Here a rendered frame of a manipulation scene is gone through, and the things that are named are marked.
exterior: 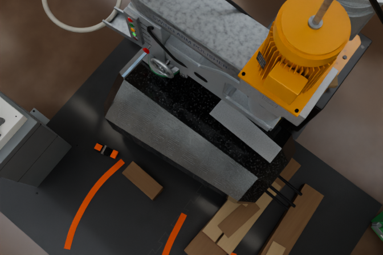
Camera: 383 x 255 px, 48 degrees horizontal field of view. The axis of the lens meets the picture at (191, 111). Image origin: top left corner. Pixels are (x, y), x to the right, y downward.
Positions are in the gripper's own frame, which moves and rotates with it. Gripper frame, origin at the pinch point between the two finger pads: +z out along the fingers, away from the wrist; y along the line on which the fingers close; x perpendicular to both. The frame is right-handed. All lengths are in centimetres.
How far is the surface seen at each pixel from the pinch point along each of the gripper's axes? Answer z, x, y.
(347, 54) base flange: -7, 30, 190
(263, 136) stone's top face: -12, -41, 157
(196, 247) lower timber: 54, -117, 151
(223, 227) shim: 42, -97, 162
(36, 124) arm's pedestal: 1, -83, 29
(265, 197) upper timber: 43, -68, 182
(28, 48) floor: 87, -23, -34
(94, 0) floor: 87, 38, -1
